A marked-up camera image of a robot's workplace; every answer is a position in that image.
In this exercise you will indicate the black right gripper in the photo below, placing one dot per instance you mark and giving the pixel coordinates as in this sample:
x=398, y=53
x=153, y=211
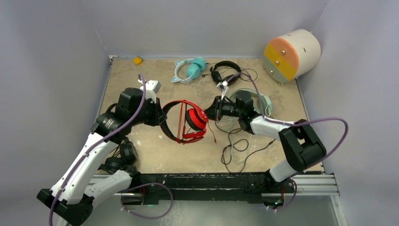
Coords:
x=215, y=110

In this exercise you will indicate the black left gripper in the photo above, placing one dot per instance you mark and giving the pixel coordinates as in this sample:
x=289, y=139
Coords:
x=159, y=116

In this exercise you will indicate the mint green headphones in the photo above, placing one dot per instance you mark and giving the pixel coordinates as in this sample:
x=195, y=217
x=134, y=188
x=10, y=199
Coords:
x=227, y=123

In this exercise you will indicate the red headphones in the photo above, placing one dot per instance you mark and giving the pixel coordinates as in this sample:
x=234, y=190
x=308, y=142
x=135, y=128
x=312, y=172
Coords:
x=192, y=125

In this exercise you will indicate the small black headphones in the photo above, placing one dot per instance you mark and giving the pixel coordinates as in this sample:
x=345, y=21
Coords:
x=229, y=71

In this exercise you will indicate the black blue gaming headphones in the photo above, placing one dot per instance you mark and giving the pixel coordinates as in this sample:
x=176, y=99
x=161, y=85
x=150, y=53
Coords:
x=125, y=154

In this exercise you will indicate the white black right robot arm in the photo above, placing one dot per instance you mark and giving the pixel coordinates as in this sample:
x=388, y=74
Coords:
x=301, y=145

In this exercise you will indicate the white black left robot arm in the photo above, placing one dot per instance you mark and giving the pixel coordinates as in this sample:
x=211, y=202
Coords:
x=72, y=198

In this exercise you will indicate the teal cat ear headphones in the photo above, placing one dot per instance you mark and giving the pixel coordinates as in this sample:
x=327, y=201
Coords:
x=193, y=71

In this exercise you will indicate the small yellow block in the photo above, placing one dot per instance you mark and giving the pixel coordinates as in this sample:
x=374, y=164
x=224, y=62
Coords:
x=137, y=60

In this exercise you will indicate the round pastel drawer box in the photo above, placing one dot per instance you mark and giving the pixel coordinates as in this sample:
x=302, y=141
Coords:
x=291, y=55

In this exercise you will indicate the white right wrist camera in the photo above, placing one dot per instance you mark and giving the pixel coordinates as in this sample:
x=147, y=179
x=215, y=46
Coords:
x=222, y=87

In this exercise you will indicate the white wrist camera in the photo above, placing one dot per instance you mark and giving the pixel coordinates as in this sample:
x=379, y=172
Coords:
x=222, y=87
x=151, y=88

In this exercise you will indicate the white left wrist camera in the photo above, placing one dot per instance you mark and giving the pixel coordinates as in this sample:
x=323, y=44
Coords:
x=151, y=88

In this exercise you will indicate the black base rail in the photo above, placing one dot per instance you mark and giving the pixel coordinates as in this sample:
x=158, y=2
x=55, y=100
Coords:
x=250, y=187

